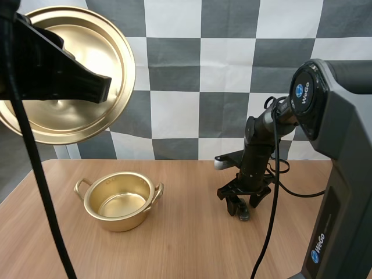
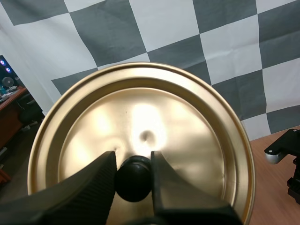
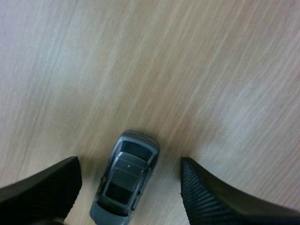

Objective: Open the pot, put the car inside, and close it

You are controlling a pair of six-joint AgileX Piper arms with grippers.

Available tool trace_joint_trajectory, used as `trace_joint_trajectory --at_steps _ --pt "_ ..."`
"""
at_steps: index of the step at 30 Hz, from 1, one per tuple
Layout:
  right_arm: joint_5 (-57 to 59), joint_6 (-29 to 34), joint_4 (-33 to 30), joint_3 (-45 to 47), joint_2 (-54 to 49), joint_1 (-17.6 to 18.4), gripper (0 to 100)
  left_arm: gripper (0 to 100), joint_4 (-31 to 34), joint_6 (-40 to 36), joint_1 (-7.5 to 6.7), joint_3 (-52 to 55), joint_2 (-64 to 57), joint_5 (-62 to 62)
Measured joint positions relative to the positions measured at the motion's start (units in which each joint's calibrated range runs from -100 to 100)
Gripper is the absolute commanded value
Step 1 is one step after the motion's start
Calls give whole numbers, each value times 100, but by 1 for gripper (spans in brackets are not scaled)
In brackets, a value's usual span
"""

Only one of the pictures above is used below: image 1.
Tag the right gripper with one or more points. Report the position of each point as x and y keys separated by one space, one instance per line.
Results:
x=232 y=188

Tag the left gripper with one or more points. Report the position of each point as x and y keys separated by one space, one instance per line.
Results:
x=52 y=69

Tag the small grey toy car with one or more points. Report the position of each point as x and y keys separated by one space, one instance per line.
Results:
x=243 y=215

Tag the gold pot lid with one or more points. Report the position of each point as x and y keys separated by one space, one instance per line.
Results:
x=97 y=43

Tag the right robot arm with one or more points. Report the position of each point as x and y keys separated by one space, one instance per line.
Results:
x=343 y=139

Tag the checked cloth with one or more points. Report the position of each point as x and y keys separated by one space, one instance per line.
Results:
x=174 y=58

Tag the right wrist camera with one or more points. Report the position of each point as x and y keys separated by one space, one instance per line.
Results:
x=225 y=161

